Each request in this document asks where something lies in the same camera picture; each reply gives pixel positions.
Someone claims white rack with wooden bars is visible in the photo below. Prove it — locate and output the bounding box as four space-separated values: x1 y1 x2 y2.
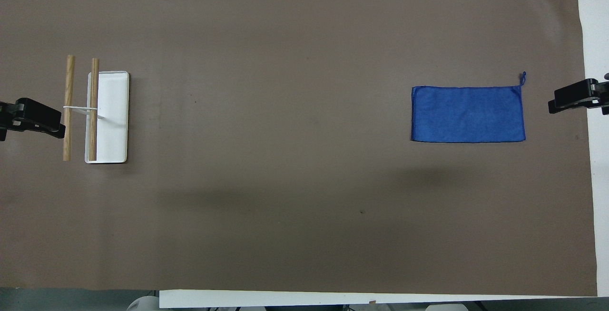
63 55 130 164

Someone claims blue towel with loop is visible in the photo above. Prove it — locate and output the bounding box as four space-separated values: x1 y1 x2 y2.
411 71 527 143

